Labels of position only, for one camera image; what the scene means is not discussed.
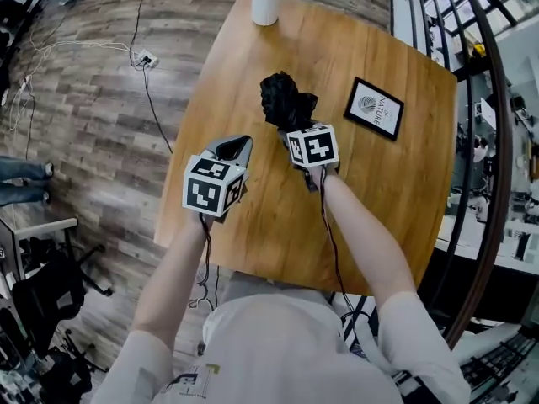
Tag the black framed picture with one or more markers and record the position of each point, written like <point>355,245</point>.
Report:
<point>374,108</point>

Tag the person's grey trouser leg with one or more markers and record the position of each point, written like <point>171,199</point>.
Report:
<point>273,286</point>

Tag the wooden handrail black railing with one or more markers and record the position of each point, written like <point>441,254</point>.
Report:
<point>501,150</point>

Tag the white ceramic vase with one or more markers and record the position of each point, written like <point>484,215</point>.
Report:
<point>265,2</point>

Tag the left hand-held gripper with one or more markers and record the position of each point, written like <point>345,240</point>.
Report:
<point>210,187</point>

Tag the person's white printed shirt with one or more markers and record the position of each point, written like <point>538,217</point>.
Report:
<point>286,352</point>

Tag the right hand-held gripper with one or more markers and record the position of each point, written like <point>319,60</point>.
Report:
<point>313,145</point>

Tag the person's right forearm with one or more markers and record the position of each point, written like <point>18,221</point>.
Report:
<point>362,234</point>

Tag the wooden table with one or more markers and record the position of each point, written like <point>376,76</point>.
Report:
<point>269,208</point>

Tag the person's left forearm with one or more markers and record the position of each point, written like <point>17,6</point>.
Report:
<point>168,280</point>

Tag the white floor power strip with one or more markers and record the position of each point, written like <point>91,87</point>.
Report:
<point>147,57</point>

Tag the black mesh office chair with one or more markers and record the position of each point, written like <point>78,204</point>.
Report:
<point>46,293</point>

